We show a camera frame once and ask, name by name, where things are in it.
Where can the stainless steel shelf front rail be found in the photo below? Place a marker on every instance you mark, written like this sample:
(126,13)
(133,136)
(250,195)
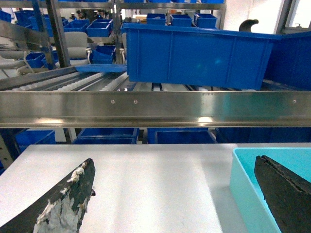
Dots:
(80,109)

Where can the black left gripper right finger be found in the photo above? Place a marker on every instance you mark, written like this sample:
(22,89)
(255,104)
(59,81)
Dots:
(287,195)

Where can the grey office chair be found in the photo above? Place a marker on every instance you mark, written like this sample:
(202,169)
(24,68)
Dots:
(78,51)

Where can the large blue bin on shelf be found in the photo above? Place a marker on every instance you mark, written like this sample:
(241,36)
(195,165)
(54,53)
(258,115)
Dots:
(197,56)

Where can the blue plastic lid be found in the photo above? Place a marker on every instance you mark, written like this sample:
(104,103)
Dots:
(106,68)

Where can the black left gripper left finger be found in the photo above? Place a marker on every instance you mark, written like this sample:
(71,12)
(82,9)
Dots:
(62,208)

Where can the light teal plastic bin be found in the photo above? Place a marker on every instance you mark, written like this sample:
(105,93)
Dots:
(245,188)

